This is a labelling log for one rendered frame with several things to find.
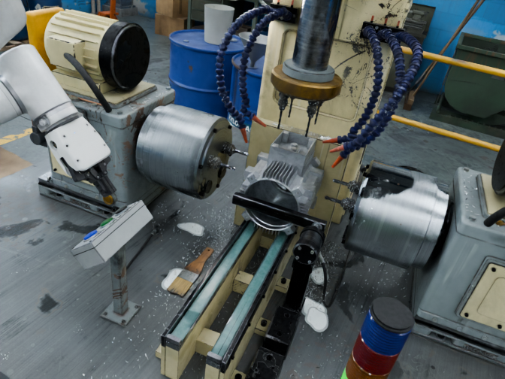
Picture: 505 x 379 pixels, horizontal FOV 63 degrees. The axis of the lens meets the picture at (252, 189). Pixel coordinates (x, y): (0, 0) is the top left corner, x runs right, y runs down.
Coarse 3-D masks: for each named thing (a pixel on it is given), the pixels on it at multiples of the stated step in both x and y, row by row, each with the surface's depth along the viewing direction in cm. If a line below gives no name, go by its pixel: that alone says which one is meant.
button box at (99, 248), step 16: (128, 208) 91; (144, 208) 93; (112, 224) 85; (128, 224) 88; (144, 224) 91; (96, 240) 80; (112, 240) 83; (128, 240) 86; (80, 256) 82; (96, 256) 81
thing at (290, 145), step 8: (280, 136) 118; (288, 136) 120; (296, 136) 120; (304, 136) 119; (272, 144) 111; (280, 144) 119; (288, 144) 119; (296, 144) 115; (304, 144) 120; (312, 144) 114; (272, 152) 112; (280, 152) 111; (288, 152) 110; (296, 152) 113; (304, 152) 110; (312, 152) 117; (272, 160) 113; (280, 160) 112; (288, 160) 111; (296, 160) 110; (304, 160) 109; (296, 168) 111; (304, 168) 111
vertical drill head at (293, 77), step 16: (304, 0) 94; (320, 0) 91; (336, 0) 92; (304, 16) 94; (320, 16) 93; (336, 16) 94; (304, 32) 96; (320, 32) 95; (304, 48) 97; (320, 48) 97; (288, 64) 102; (304, 64) 99; (320, 64) 99; (272, 80) 103; (288, 80) 98; (304, 80) 99; (320, 80) 99; (336, 80) 103; (288, 96) 103; (304, 96) 98; (320, 96) 98
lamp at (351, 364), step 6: (348, 360) 64; (354, 360) 61; (348, 366) 63; (354, 366) 61; (348, 372) 63; (354, 372) 61; (360, 372) 60; (366, 372) 59; (348, 378) 63; (354, 378) 62; (360, 378) 61; (366, 378) 60; (372, 378) 60; (378, 378) 59; (384, 378) 60
